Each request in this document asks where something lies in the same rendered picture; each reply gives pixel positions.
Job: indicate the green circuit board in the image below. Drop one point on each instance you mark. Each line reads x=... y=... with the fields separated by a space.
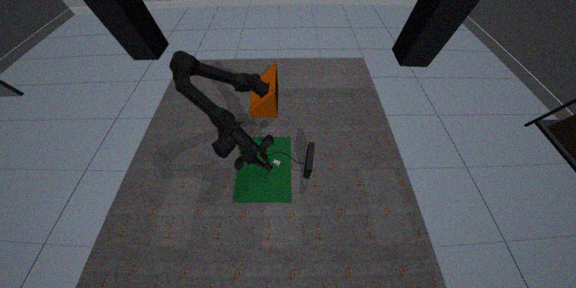
x=255 y=185

